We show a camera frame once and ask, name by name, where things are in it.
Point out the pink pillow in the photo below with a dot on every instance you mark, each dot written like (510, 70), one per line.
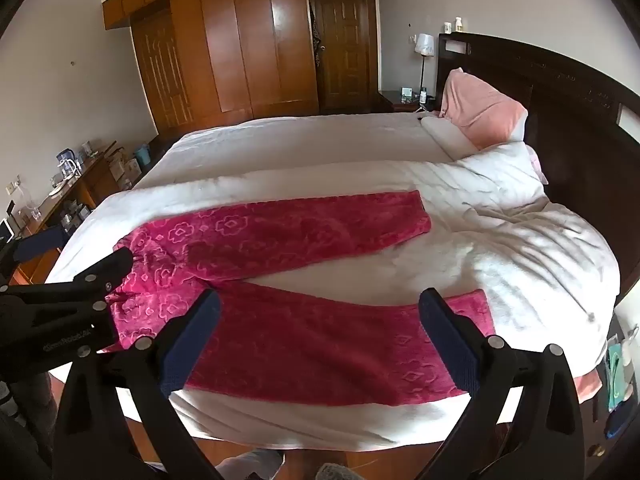
(480, 110)

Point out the blue waste bin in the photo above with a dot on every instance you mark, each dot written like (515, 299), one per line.
(143, 155)

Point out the wooden desk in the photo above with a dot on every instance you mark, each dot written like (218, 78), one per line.
(75, 195)

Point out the magenta fleece pants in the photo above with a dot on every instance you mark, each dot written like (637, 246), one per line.
(300, 340)

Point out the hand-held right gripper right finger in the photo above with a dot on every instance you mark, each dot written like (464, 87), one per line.
(447, 342)

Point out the white wall socket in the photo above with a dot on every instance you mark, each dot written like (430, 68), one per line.
(12, 186)

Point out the brown wooden wardrobe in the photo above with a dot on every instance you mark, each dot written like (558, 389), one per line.
(225, 50)

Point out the white duvet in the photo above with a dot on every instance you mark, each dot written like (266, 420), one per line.
(525, 260)

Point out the white pillow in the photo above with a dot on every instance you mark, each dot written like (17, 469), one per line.
(447, 137)

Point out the person's left foot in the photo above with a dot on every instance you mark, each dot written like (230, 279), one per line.
(250, 465)

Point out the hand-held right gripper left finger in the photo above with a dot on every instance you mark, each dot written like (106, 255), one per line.
(192, 342)

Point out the white bedside lamp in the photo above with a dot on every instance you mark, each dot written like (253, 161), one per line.
(424, 45)

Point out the white bed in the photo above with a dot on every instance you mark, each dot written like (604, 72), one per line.
(300, 140)

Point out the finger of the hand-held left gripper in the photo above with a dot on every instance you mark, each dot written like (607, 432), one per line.
(42, 240)
(102, 270)

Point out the brown wooden door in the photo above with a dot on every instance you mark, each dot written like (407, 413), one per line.
(345, 45)

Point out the dark wooden headboard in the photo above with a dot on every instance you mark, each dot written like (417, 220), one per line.
(565, 125)

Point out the person's foot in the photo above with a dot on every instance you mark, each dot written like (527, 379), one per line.
(334, 472)
(250, 465)

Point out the teal bag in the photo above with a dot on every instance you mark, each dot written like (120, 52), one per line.
(617, 375)

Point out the pink blanket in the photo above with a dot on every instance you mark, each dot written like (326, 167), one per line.
(587, 385)

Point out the dark wooden nightstand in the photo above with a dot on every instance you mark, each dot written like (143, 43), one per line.
(395, 100)

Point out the clear water kettle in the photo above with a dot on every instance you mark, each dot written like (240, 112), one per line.
(68, 162)

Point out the person's right foot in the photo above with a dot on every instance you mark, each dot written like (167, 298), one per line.
(334, 472)

